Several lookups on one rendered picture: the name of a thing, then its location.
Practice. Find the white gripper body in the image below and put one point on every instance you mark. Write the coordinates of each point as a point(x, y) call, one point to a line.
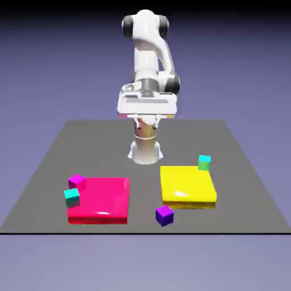
point(146, 104)

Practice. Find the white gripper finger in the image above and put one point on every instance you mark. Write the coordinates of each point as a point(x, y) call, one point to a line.
point(155, 122)
point(138, 122)

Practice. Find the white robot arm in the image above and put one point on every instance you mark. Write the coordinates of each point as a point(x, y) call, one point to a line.
point(145, 45)

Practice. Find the small cyan cube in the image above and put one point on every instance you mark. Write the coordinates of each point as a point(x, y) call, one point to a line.
point(204, 162)
point(71, 197)

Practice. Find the small magenta cube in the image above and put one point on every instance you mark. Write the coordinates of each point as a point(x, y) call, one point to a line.
point(76, 181)

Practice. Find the small purple cube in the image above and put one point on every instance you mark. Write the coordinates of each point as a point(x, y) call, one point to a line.
point(164, 215)

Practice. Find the large yellow box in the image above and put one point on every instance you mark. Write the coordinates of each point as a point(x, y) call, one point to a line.
point(186, 184)

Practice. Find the large pink box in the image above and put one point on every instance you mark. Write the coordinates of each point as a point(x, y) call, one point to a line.
point(102, 200)

